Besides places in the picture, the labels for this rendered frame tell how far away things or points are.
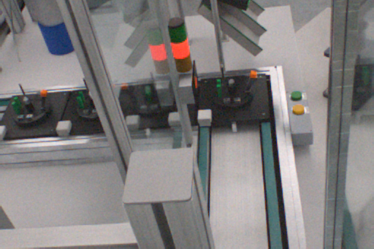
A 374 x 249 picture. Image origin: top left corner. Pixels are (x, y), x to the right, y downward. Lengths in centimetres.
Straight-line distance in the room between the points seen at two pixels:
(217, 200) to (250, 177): 13
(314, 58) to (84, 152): 98
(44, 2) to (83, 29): 160
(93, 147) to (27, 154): 24
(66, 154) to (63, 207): 20
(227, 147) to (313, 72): 54
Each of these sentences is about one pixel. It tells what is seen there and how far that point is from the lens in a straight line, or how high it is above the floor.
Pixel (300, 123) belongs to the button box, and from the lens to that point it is 171.
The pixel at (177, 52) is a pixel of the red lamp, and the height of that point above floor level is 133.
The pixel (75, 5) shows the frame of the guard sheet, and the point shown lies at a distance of 71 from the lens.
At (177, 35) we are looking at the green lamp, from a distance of 140.
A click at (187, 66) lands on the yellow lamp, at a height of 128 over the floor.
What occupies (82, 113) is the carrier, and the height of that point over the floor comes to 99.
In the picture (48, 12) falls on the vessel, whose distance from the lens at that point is 235.
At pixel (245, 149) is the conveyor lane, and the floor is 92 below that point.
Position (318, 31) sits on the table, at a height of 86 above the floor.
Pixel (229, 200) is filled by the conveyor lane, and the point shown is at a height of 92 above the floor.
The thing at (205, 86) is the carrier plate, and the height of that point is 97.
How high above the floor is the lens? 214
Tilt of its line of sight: 41 degrees down
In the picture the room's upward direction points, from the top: 12 degrees counter-clockwise
